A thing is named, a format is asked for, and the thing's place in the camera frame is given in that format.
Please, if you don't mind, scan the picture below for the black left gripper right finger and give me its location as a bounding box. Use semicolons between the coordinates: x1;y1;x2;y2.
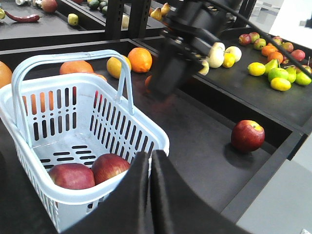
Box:
150;150;246;234

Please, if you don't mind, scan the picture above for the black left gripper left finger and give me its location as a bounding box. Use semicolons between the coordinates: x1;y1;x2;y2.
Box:
63;152;149;234

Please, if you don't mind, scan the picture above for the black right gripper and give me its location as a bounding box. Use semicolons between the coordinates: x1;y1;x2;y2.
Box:
148;38;203;98

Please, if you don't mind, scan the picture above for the red apple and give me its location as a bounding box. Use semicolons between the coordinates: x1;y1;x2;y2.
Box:
48;163;96;190
91;154;130;185

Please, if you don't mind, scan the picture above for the red apple edge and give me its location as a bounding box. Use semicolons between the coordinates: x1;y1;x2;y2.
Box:
231;120;265;153

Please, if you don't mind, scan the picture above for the light blue plastic basket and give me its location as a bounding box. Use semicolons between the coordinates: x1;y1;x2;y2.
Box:
0;50;169;232

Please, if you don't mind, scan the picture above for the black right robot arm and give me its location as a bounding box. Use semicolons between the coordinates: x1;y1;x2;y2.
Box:
147;0;241;99

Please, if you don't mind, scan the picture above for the yellow lemon by pears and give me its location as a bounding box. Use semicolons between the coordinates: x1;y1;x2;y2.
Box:
222;53;235;68

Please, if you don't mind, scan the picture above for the white pear front right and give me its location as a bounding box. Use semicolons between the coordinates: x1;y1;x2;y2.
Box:
225;46;242;63

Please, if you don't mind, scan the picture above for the yellow green apple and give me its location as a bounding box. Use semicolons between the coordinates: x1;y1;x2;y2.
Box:
106;57;122;79

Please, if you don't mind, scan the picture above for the yellow lemon middle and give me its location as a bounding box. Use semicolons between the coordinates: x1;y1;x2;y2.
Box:
247;62;266;77

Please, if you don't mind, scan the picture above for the orange right tray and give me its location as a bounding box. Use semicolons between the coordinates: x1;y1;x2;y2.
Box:
267;51;284;64

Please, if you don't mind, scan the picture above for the yellow lemon front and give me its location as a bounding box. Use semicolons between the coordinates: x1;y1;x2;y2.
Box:
270;77;292;92

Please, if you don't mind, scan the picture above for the grapefruit orange fruit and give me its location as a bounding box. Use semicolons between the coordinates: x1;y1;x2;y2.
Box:
59;60;94;75

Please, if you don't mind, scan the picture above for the red chili pepper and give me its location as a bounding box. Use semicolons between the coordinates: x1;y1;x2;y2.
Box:
4;11;41;23

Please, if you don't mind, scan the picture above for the orange back middle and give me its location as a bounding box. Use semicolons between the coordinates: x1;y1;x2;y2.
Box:
0;61;12;88

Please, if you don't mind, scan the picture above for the black camera cable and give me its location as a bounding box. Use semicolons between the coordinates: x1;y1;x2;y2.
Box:
207;0;312;80

